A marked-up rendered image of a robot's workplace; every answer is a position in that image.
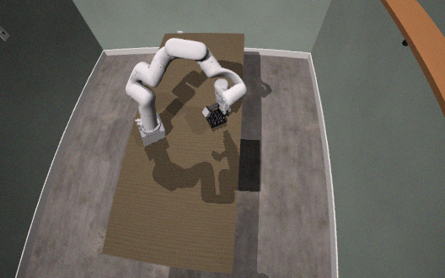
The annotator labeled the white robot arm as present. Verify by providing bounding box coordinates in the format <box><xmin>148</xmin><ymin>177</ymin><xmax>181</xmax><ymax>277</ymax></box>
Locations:
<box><xmin>126</xmin><ymin>38</ymin><xmax>247</xmax><ymax>133</ymax></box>

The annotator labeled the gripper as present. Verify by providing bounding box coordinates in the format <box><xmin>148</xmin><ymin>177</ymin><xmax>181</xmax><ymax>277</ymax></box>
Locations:
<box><xmin>218</xmin><ymin>103</ymin><xmax>231</xmax><ymax>117</ymax></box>

